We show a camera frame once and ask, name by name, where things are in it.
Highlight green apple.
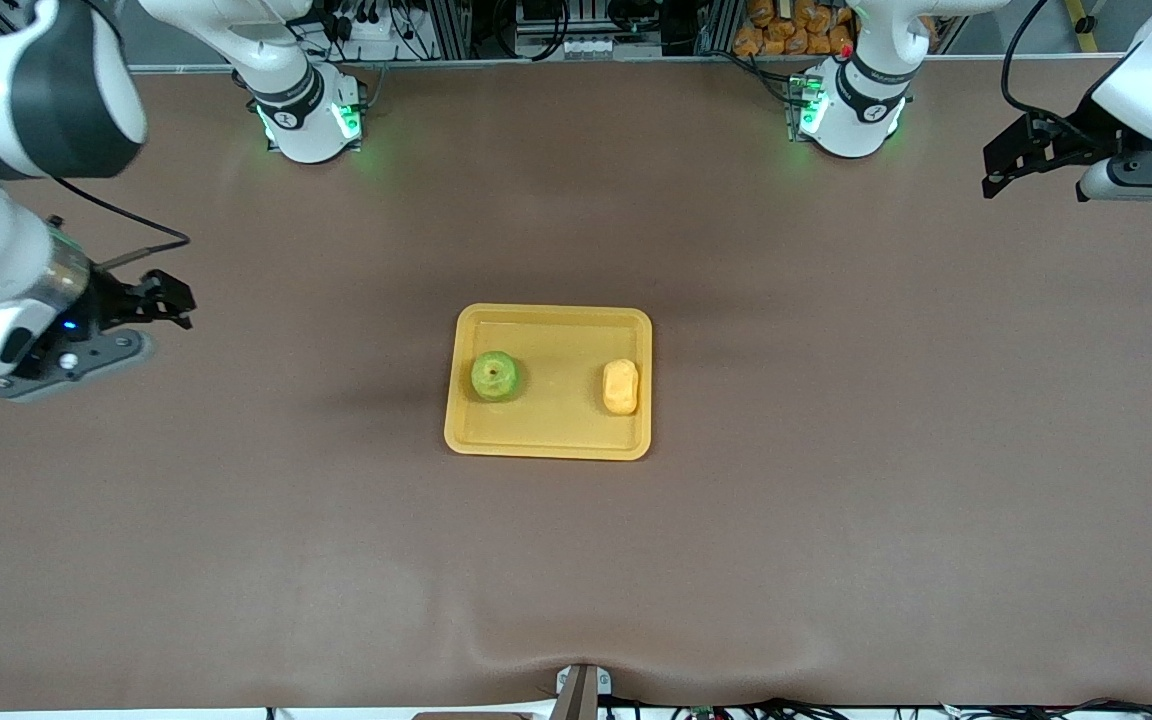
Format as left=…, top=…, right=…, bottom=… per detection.
left=470, top=350, right=524, bottom=404

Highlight black electronics rack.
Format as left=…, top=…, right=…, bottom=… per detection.
left=511, top=0, right=659, bottom=59

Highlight yellow potato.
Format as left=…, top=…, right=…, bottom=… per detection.
left=602, top=359, right=641, bottom=416

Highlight yellow plastic tray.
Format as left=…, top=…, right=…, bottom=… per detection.
left=444, top=303, right=654, bottom=462

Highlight orange bagged goods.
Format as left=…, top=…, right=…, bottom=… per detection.
left=732, top=0, right=858, bottom=57

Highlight brown table cover mat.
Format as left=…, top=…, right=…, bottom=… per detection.
left=0, top=58, right=1152, bottom=713

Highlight aluminium frame post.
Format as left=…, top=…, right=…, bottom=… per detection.
left=699, top=0, right=743, bottom=57
left=425, top=0, right=473, bottom=60

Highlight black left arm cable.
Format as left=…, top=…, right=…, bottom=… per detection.
left=1000, top=0, right=1099, bottom=133

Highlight metal table edge bracket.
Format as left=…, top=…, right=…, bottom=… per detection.
left=553, top=663, right=614, bottom=720

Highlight white power strip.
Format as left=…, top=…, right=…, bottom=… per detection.
left=330, top=8, right=403, bottom=44

